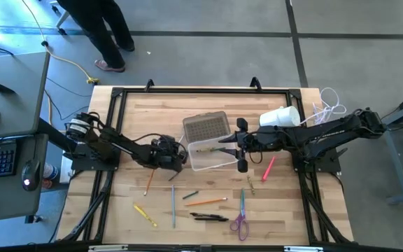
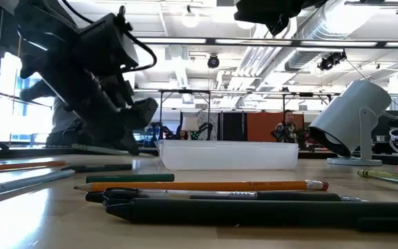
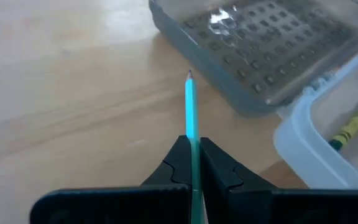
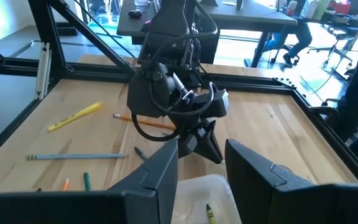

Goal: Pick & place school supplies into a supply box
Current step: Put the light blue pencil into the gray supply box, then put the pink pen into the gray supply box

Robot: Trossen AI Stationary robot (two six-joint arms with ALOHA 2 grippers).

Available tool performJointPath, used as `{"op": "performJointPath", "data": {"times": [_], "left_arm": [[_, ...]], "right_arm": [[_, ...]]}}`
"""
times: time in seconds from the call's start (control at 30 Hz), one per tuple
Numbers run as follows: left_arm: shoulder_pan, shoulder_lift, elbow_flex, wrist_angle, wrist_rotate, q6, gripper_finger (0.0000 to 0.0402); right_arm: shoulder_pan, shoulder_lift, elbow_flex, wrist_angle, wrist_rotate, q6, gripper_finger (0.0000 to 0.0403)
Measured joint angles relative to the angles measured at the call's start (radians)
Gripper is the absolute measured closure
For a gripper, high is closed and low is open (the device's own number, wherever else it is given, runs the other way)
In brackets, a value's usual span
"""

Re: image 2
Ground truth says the thick black marker pen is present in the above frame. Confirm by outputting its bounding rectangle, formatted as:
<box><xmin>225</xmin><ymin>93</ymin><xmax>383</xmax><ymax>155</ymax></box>
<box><xmin>102</xmin><ymin>197</ymin><xmax>398</xmax><ymax>233</ymax></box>

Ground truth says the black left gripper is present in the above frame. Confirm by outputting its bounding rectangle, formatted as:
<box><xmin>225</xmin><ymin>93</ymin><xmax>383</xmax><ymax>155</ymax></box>
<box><xmin>46</xmin><ymin>67</ymin><xmax>159</xmax><ymax>156</ymax></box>

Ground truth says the black overhead frame bar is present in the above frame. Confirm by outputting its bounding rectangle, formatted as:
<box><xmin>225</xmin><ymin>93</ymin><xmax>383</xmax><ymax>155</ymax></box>
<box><xmin>135</xmin><ymin>36</ymin><xmax>398</xmax><ymax>49</ymax></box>

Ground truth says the dark green pen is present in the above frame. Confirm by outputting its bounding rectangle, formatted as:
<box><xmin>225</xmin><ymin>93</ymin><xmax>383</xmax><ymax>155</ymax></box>
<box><xmin>60</xmin><ymin>163</ymin><xmax>133</xmax><ymax>174</ymax></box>

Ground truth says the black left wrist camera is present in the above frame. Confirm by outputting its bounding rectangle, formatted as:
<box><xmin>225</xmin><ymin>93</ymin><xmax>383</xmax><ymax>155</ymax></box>
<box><xmin>77</xmin><ymin>12</ymin><xmax>140</xmax><ymax>70</ymax></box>

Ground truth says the orange pencil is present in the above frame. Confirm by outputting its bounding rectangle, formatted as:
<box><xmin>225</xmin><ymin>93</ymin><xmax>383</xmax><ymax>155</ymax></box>
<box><xmin>0</xmin><ymin>160</ymin><xmax>67</xmax><ymax>173</ymax></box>

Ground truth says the person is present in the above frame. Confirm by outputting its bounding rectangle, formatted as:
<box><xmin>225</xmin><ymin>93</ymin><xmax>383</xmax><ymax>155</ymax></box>
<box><xmin>271</xmin><ymin>109</ymin><xmax>305</xmax><ymax>144</ymax></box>

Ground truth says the translucent plastic supply box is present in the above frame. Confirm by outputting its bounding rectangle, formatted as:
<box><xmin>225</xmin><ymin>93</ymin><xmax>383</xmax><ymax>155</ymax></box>
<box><xmin>155</xmin><ymin>139</ymin><xmax>299</xmax><ymax>171</ymax></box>

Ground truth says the clear black ballpoint pen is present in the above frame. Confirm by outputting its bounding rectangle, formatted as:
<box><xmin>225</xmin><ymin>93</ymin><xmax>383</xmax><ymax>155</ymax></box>
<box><xmin>85</xmin><ymin>188</ymin><xmax>369</xmax><ymax>204</ymax></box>

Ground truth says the black partition panel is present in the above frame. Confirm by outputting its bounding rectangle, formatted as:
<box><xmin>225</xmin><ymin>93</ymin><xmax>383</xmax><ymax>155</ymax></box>
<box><xmin>221</xmin><ymin>112</ymin><xmax>247</xmax><ymax>141</ymax></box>

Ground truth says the white ceiling pipe bundle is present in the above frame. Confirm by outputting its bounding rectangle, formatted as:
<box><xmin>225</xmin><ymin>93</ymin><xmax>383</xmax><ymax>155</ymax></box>
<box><xmin>235</xmin><ymin>26</ymin><xmax>299</xmax><ymax>77</ymax></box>

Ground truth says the black ceiling camera cluster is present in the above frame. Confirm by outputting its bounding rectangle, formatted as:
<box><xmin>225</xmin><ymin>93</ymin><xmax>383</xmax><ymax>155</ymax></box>
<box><xmin>317</xmin><ymin>50</ymin><xmax>348</xmax><ymax>72</ymax></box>

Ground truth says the white camera on stand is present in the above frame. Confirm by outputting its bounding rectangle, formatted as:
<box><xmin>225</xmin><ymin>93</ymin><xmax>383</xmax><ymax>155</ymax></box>
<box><xmin>308</xmin><ymin>79</ymin><xmax>392</xmax><ymax>167</ymax></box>

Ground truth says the yellow pencil with eraser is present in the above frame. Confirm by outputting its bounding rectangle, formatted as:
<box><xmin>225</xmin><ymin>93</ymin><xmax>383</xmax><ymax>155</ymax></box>
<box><xmin>73</xmin><ymin>179</ymin><xmax>330</xmax><ymax>193</ymax></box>

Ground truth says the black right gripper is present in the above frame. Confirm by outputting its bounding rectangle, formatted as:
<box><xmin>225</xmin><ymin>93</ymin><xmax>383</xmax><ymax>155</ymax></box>
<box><xmin>233</xmin><ymin>0</ymin><xmax>330</xmax><ymax>37</ymax></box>

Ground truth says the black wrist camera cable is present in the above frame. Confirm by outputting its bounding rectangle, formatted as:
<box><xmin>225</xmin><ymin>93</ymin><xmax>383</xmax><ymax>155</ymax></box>
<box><xmin>60</xmin><ymin>0</ymin><xmax>158</xmax><ymax>73</ymax></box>

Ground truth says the black background workstation frame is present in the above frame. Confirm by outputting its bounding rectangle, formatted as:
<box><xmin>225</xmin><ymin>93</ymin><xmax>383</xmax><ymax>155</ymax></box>
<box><xmin>133</xmin><ymin>88</ymin><xmax>341</xmax><ymax>141</ymax></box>

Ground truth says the orange partition panel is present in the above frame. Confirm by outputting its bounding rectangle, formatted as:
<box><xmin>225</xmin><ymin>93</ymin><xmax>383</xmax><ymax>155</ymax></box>
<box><xmin>246</xmin><ymin>111</ymin><xmax>304</xmax><ymax>143</ymax></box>

